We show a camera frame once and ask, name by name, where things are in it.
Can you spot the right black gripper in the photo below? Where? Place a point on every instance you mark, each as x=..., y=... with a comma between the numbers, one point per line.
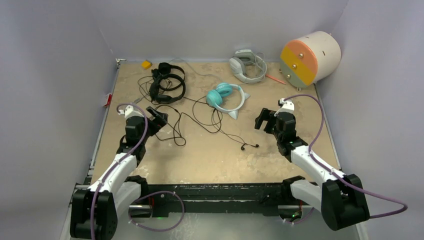
x=267, y=115

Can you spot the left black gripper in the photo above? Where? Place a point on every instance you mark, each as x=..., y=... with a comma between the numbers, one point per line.
x=158, y=122

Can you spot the teal cat-ear headphones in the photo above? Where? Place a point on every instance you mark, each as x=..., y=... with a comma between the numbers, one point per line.
x=215, y=98

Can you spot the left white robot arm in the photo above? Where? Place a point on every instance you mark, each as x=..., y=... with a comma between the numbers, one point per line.
x=114, y=177

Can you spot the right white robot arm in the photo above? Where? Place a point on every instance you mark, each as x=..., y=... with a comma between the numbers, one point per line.
x=336, y=195

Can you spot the white grey headphones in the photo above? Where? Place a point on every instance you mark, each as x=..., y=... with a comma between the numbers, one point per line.
x=243, y=58

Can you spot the orange pen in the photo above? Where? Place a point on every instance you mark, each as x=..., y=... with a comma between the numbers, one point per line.
x=275, y=79

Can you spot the small yellow block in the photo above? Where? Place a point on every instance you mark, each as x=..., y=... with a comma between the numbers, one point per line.
x=146, y=64

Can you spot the round pastel drawer box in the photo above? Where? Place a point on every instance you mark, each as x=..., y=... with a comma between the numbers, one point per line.
x=310, y=58

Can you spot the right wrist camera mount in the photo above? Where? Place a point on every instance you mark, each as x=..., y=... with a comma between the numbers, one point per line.
x=286, y=106

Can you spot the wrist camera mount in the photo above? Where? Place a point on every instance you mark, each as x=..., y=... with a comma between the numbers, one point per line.
x=130, y=111
x=286, y=106

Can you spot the black earbuds with wire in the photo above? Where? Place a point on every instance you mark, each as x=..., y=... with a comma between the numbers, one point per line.
x=216, y=121

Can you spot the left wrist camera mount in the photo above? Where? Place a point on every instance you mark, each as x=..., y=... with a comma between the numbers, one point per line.
x=130, y=111

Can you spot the red tag on wall edge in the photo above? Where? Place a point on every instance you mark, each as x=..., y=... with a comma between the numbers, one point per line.
x=108, y=99

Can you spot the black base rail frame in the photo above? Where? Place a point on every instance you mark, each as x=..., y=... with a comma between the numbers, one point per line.
x=159, y=200

